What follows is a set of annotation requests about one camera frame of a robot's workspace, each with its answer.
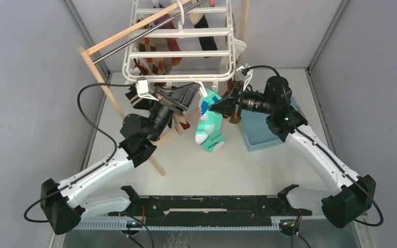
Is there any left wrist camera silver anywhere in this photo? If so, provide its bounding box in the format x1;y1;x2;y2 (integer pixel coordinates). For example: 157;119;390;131
135;77;159;101

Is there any white plastic sock hanger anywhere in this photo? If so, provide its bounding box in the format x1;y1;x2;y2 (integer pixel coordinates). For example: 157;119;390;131
122;1;237;90

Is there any green white sock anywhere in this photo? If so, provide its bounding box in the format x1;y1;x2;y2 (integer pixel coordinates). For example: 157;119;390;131
194;89;225;152

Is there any black sock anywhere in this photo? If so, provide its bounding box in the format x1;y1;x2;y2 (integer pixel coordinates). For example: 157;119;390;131
125;86;150;110

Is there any metal rack rod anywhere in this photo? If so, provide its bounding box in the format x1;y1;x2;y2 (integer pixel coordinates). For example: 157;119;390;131
86;1;205;65

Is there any navy sock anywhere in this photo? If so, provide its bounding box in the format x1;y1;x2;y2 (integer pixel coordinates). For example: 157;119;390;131
193;13;219;58

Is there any wooden drying rack frame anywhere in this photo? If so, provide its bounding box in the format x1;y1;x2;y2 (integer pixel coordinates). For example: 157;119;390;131
78;0;252;177

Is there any argyle brown sock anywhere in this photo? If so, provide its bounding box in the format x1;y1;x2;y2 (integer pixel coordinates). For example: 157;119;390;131
133;37;173;75

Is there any striped brown green sock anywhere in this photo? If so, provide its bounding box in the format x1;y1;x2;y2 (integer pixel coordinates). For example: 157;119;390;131
223;78;243;124

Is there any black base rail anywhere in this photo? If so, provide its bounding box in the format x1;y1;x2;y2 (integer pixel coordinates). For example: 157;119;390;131
125;195;312;228

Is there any blue plastic basket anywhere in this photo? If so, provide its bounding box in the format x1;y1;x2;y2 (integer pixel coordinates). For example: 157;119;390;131
239;97;302;152

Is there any left camera cable black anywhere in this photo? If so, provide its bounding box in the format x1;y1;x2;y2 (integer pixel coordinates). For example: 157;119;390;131
77;83;138;162

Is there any red cuff tan sock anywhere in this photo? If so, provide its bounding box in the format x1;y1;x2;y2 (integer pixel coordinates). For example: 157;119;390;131
152;1;182;66

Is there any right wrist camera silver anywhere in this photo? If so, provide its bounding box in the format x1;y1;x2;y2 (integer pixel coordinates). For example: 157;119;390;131
235;63;253;91

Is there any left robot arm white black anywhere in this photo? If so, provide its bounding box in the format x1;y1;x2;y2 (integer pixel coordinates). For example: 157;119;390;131
40;83;201;235

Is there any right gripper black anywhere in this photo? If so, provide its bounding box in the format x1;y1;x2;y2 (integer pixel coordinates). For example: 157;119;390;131
209;81;274;120

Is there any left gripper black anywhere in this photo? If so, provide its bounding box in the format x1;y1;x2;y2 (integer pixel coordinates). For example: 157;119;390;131
147;84;200;143

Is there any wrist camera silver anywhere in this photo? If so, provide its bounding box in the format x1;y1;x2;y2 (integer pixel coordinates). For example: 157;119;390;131
235;63;253;91
135;77;159;101

